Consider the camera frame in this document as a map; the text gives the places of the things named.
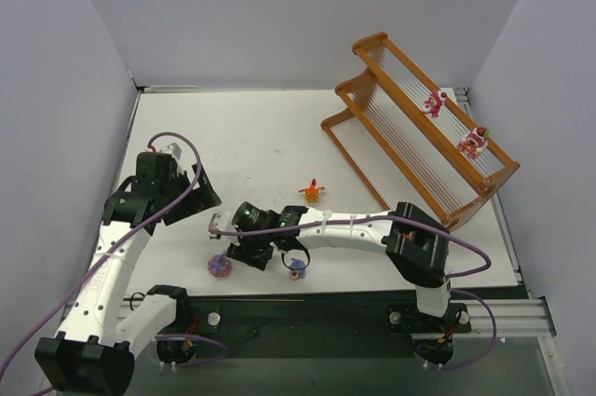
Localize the wooden tiered shelf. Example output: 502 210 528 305
320 33 520 230

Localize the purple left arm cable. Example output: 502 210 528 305
0 132 229 392

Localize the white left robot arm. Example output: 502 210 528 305
34 143 221 395

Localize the orange dragon toy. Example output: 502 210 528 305
298 178 326 203

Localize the pink bear cake toy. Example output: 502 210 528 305
421 89 448 118

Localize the purple bunny lying toy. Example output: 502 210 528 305
289 258 306 281

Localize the purple creature on donut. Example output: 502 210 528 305
208 253 232 278

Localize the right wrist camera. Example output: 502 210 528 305
208 212 236 239

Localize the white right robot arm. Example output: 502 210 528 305
226 201 451 319

